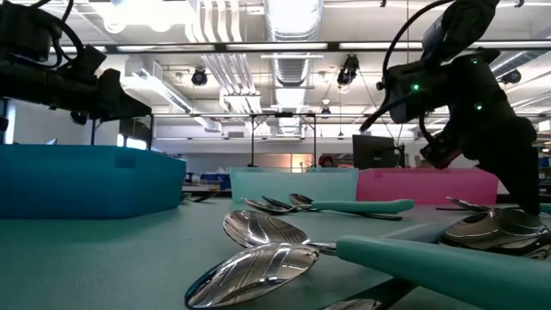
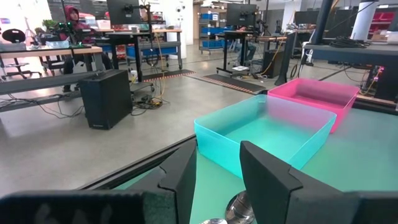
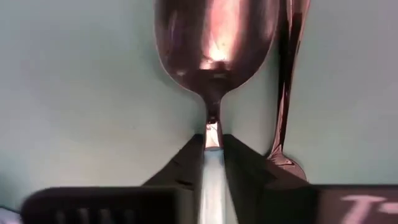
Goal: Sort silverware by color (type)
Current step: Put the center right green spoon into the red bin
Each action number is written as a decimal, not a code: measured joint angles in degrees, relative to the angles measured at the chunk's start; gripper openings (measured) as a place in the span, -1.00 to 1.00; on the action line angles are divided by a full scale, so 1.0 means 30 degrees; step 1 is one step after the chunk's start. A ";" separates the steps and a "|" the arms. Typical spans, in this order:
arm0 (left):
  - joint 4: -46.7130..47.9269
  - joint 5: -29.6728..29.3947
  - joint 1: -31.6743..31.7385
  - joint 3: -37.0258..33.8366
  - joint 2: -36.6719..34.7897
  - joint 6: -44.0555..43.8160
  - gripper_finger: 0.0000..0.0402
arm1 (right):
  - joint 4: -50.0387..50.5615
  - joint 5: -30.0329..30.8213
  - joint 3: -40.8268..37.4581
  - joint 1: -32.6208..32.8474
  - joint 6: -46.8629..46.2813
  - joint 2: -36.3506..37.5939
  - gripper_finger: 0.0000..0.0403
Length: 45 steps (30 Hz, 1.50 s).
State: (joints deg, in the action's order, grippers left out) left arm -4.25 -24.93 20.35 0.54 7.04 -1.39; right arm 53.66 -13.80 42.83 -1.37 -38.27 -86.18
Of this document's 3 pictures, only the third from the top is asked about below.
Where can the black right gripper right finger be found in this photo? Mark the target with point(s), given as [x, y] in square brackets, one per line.
[248, 174]

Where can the all steel spoon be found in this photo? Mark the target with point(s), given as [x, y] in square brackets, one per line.
[287, 62]

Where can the green table mat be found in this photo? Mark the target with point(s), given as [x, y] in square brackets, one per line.
[77, 93]

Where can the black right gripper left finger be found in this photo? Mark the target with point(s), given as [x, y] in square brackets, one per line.
[186, 168]

